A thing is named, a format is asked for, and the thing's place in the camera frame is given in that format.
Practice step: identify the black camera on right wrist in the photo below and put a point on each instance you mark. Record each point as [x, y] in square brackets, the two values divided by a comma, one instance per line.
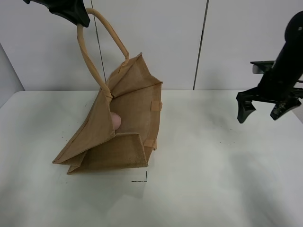
[260, 67]

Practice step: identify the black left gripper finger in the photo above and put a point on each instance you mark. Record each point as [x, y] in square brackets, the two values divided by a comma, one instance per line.
[71, 10]

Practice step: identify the pink peach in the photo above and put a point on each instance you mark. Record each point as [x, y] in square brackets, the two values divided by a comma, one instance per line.
[116, 120]

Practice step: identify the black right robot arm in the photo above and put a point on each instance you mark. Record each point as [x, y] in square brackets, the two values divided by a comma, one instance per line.
[293, 32]

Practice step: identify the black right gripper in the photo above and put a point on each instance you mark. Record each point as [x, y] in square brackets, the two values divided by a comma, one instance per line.
[277, 84]

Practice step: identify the brown linen tote bag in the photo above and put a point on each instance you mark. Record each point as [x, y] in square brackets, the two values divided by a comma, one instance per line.
[133, 93]

